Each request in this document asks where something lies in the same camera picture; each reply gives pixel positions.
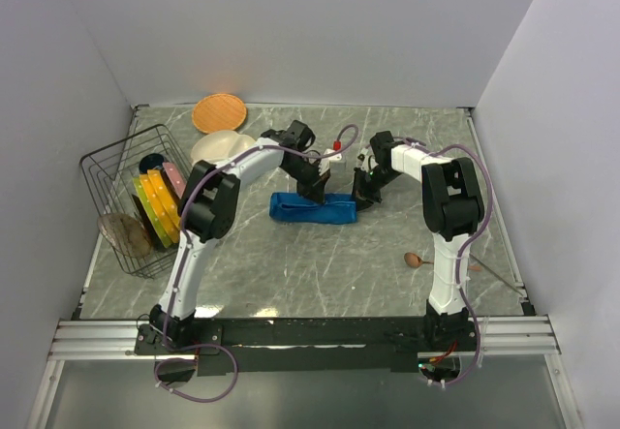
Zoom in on purple cable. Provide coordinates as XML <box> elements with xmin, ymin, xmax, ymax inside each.
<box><xmin>360</xmin><ymin>136</ymin><xmax>494</xmax><ymax>389</ymax></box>
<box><xmin>153</xmin><ymin>124</ymin><xmax>359</xmax><ymax>405</ymax></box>

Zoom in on black wire dish rack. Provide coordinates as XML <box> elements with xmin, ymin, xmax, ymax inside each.
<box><xmin>79</xmin><ymin>124</ymin><xmax>191</xmax><ymax>279</ymax></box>

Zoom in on aluminium rail frame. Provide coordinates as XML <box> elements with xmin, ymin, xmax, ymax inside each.
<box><xmin>26</xmin><ymin>315</ymin><xmax>582</xmax><ymax>429</ymax></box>

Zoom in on orange woven round mat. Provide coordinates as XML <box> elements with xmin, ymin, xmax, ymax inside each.
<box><xmin>192</xmin><ymin>93</ymin><xmax>247</xmax><ymax>134</ymax></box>

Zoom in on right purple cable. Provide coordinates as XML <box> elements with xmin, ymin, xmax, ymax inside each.
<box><xmin>360</xmin><ymin>136</ymin><xmax>494</xmax><ymax>389</ymax></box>

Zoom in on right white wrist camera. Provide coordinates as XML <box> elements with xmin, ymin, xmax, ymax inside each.
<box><xmin>357</xmin><ymin>147</ymin><xmax>371</xmax><ymax>164</ymax></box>

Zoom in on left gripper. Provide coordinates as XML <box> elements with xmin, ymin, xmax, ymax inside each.
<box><xmin>282</xmin><ymin>156</ymin><xmax>330</xmax><ymax>207</ymax></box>

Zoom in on blue cloth napkin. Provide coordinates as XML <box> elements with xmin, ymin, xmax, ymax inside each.
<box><xmin>269</xmin><ymin>192</ymin><xmax>357</xmax><ymax>225</ymax></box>

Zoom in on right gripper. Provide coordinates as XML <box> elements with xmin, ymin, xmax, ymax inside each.
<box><xmin>347</xmin><ymin>167</ymin><xmax>401</xmax><ymax>217</ymax></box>

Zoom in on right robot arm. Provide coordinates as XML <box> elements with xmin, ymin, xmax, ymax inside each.
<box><xmin>352</xmin><ymin>131</ymin><xmax>485</xmax><ymax>351</ymax></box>

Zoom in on pink plate in rack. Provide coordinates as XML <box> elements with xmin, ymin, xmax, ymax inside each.
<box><xmin>163</xmin><ymin>162</ymin><xmax>186</xmax><ymax>199</ymax></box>

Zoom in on dark blue bowl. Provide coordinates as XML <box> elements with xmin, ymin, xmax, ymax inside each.
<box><xmin>139</xmin><ymin>153</ymin><xmax>166</xmax><ymax>174</ymax></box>

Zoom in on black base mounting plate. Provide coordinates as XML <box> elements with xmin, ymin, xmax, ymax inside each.
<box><xmin>135</xmin><ymin>317</ymin><xmax>477</xmax><ymax>376</ymax></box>

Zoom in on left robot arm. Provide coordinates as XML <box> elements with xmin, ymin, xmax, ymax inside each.
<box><xmin>149</xmin><ymin>121</ymin><xmax>340</xmax><ymax>353</ymax></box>

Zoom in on yellow plate in rack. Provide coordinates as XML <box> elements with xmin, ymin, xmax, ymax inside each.
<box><xmin>139</xmin><ymin>169</ymin><xmax>180</xmax><ymax>243</ymax></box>

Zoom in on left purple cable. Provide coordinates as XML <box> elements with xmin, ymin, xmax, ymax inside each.
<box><xmin>153</xmin><ymin>124</ymin><xmax>359</xmax><ymax>405</ymax></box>

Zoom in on wooden spoon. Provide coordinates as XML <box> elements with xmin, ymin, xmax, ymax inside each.
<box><xmin>404</xmin><ymin>252</ymin><xmax>432</xmax><ymax>268</ymax></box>

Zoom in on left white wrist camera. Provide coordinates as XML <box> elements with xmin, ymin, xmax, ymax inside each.
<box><xmin>323</xmin><ymin>139</ymin><xmax>347</xmax><ymax>170</ymax></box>

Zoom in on cream divided plate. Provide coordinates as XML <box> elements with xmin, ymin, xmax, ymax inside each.
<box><xmin>190</xmin><ymin>130</ymin><xmax>256</xmax><ymax>165</ymax></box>

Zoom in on green plate in rack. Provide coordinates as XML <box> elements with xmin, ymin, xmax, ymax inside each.
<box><xmin>133</xmin><ymin>177</ymin><xmax>178</xmax><ymax>248</ymax></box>

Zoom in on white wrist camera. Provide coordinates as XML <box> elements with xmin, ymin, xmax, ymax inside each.
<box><xmin>323</xmin><ymin>139</ymin><xmax>347</xmax><ymax>170</ymax></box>
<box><xmin>357</xmin><ymin>147</ymin><xmax>371</xmax><ymax>164</ymax></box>

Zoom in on metal fork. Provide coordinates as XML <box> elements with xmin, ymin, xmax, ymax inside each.
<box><xmin>470</xmin><ymin>255</ymin><xmax>525</xmax><ymax>297</ymax></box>

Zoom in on brown wooden plate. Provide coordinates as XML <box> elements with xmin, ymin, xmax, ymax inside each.
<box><xmin>97</xmin><ymin>213</ymin><xmax>152</xmax><ymax>259</ymax></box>

